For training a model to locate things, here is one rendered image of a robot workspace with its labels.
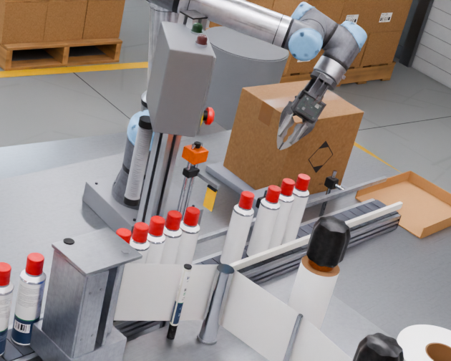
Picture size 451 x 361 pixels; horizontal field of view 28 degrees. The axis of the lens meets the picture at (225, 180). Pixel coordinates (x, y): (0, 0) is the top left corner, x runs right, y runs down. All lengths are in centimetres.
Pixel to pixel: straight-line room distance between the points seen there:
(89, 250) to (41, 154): 102
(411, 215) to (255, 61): 182
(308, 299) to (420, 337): 25
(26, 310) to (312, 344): 57
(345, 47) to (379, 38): 411
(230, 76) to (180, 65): 270
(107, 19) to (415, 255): 341
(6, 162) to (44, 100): 245
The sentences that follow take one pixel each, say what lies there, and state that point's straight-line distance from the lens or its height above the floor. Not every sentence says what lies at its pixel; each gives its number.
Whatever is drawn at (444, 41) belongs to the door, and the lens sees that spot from 699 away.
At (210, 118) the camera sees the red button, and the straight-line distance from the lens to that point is 191.
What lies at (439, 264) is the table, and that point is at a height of 83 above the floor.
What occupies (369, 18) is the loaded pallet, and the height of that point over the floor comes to 50.
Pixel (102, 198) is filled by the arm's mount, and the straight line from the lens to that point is 242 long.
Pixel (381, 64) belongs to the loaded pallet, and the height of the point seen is 13.
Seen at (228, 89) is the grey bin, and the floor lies 43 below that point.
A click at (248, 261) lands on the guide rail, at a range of 225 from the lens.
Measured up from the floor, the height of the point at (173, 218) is 108.
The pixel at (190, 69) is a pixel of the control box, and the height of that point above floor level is 144.
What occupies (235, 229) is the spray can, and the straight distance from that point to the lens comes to 220.
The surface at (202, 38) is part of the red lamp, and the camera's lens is 186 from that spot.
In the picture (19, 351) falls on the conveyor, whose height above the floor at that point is 88.
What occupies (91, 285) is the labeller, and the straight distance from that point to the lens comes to 169.
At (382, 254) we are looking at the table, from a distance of 263.
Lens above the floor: 209
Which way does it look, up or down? 27 degrees down
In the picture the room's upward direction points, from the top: 14 degrees clockwise
